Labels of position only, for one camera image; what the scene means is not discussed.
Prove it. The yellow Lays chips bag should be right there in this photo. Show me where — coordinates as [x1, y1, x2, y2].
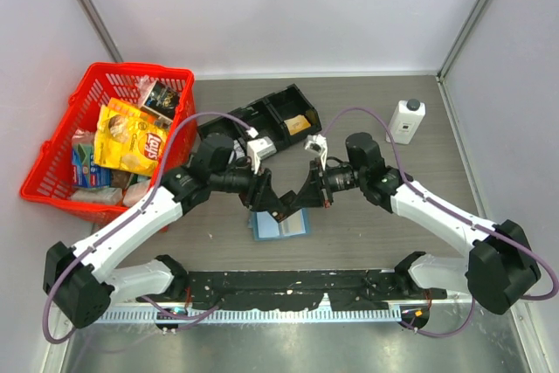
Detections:
[93, 98, 169, 177]

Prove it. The aluminium rail frame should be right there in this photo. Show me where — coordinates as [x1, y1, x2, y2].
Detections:
[54, 267, 534, 326]

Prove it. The black snack box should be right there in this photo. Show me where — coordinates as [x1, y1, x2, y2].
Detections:
[139, 80, 180, 125]

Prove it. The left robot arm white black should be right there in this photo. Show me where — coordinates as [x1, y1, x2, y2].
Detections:
[43, 135, 277, 329]

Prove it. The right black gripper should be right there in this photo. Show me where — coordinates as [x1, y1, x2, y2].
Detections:
[292, 157, 366, 209]

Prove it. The blue leather card holder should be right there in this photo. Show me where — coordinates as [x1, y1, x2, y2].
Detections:
[248, 209, 310, 241]

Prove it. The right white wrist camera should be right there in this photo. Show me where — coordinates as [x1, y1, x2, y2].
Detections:
[304, 134, 328, 169]

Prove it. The blue packaged item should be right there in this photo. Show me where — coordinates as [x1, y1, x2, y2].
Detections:
[72, 143, 111, 189]

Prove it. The gold card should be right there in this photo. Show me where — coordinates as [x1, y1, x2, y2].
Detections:
[284, 114, 312, 136]

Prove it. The dark card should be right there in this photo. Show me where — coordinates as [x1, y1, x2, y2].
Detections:
[271, 204, 300, 223]

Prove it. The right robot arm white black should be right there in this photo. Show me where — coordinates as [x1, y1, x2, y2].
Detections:
[289, 132, 541, 314]

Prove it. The white bottle grey cap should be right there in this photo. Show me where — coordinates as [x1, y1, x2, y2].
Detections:
[385, 99, 426, 145]

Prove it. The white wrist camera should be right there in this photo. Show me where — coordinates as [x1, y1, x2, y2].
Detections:
[304, 134, 328, 169]
[246, 136, 277, 174]

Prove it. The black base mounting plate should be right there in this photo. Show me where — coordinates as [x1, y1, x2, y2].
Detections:
[150, 269, 447, 312]

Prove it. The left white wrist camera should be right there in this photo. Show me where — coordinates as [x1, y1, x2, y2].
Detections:
[246, 136, 277, 174]

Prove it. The black three-compartment organizer tray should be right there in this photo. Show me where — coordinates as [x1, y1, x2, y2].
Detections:
[197, 84, 322, 157]

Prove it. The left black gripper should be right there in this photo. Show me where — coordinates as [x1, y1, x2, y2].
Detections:
[210, 154, 283, 211]

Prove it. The red plastic shopping basket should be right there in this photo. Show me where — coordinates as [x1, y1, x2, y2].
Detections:
[20, 62, 197, 225]

